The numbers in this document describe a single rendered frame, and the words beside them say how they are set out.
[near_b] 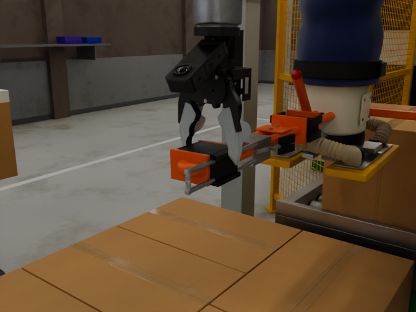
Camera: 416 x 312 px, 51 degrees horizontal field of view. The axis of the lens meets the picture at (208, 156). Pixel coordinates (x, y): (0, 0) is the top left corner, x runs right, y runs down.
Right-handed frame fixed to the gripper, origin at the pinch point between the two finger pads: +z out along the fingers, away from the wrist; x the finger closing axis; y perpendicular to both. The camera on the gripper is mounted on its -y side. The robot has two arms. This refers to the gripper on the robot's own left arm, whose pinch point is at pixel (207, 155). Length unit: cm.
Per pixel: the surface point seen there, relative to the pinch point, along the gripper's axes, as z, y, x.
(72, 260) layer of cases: 53, 25, 71
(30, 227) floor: 108, 102, 216
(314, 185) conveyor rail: 47, 128, 29
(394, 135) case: 13, 99, -8
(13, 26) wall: -30, 321, 557
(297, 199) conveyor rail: 47, 107, 28
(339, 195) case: 39, 100, 9
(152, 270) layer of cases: 52, 35, 45
